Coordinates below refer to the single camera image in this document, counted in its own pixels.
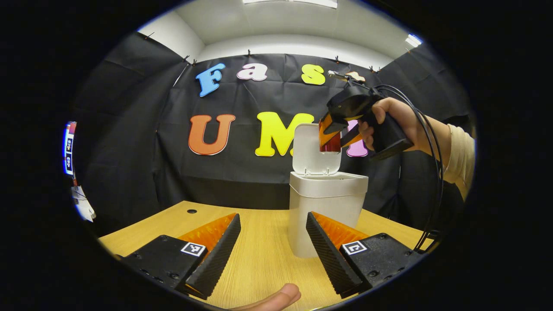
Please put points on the row of black cloth clips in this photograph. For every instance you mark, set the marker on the row of black cloth clips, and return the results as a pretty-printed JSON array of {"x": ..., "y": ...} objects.
[{"x": 249, "y": 53}]

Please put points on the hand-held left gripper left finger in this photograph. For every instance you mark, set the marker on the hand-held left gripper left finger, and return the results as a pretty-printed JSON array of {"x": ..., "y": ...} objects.
[{"x": 216, "y": 255}]

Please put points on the cluttered white office desk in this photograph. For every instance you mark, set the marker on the cluttered white office desk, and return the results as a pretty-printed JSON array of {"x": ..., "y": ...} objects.
[{"x": 84, "y": 205}]

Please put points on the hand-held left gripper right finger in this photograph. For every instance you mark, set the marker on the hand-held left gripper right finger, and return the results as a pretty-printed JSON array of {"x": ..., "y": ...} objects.
[{"x": 328, "y": 255}]

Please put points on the red pop can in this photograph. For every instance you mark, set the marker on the red pop can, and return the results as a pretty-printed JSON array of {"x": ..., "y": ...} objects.
[{"x": 330, "y": 146}]

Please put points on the black backdrop cloth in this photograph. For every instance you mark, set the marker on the black backdrop cloth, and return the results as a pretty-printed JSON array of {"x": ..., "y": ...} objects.
[{"x": 129, "y": 129}]

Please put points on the long ceiling light panel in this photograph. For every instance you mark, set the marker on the long ceiling light panel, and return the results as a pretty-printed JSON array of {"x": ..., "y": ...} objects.
[{"x": 289, "y": 2}]

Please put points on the white desktop garbage bin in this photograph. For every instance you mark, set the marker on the white desktop garbage bin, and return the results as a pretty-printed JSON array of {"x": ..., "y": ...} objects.
[{"x": 324, "y": 207}]

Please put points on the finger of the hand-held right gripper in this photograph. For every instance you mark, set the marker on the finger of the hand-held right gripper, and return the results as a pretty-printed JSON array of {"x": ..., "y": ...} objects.
[
  {"x": 352, "y": 138},
  {"x": 328, "y": 129}
]

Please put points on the small ceiling light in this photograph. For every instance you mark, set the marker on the small ceiling light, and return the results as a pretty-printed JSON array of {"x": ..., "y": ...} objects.
[{"x": 413, "y": 40}]

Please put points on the computer monitor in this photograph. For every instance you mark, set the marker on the computer monitor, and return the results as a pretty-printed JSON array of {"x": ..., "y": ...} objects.
[{"x": 69, "y": 149}]

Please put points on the wooden desktop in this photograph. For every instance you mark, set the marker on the wooden desktop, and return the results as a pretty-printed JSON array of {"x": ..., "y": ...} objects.
[{"x": 263, "y": 233}]

